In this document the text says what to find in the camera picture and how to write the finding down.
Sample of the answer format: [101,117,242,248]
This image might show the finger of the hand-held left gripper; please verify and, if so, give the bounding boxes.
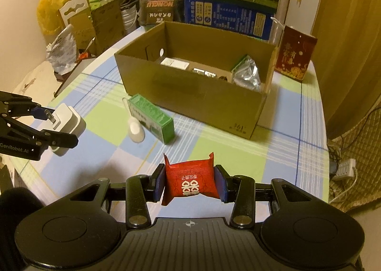
[0,117,79,149]
[0,90,50,120]

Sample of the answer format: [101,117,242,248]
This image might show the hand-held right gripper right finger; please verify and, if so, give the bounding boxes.
[214,164,314,229]

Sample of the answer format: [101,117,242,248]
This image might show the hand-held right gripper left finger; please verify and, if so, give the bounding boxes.
[64,164,166,229]

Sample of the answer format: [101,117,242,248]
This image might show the white plug charger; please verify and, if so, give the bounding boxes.
[47,103,87,157]

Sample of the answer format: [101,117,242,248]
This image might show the red candy packet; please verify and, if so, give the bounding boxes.
[161,152,220,207]

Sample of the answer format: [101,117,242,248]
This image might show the brown cardboard box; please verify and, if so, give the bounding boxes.
[114,21,279,141]

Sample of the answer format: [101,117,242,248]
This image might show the silver foil bag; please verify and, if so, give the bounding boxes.
[231,55,263,93]

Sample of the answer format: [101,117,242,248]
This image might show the checkered cloth desktop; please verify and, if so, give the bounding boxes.
[13,25,330,209]

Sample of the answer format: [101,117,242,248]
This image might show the white ceramic spoon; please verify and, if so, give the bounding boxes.
[122,97,146,143]

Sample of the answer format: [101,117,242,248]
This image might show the crumpled white plastic bag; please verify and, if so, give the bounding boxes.
[46,23,80,75]

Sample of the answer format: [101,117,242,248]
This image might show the green paper box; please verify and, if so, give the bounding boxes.
[128,94,175,144]

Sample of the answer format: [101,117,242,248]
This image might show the yellow plastic bag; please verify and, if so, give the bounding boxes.
[37,0,72,36]

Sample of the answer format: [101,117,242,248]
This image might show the open cardboard carton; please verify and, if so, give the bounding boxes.
[59,0,126,55]

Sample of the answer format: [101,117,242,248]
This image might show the small green boxes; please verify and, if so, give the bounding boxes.
[87,0,108,11]

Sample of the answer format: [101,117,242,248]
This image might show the white power strip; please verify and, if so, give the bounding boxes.
[331,158,358,181]

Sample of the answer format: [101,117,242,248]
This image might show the white plastic bucket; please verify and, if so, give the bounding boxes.
[120,0,140,32]

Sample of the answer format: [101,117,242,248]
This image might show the quilted beige cloth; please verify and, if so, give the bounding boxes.
[327,107,381,215]

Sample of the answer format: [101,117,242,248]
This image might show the red gift box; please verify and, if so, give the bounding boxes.
[274,25,318,82]

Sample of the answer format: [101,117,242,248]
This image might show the dark brown printed box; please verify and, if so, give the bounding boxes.
[140,0,185,26]

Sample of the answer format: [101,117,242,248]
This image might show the cardboard tube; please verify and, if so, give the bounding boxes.
[269,16,287,46]

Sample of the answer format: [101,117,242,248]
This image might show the blue printed carton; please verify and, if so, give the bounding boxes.
[183,0,276,41]

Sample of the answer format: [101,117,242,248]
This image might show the yellow curtain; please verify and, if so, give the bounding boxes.
[310,0,381,142]

